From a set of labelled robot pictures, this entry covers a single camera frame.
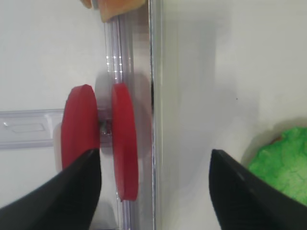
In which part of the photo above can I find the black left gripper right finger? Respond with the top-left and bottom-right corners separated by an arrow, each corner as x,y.
209,149 -> 307,230

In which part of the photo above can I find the red tomato slice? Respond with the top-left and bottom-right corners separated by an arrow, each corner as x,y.
61,84 -> 100,169
111,83 -> 139,201

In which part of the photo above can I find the orange cheese slice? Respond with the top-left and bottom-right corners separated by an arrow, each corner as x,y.
95,0 -> 146,23

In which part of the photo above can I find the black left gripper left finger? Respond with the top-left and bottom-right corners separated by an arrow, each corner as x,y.
0,149 -> 101,230

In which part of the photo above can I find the silver metal tray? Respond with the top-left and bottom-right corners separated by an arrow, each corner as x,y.
104,0 -> 307,230

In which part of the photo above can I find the clear tomato holder rail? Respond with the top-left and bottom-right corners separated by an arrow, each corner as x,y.
0,109 -> 113,149

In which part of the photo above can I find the green lettuce on tray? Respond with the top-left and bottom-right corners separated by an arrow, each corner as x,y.
248,127 -> 307,205

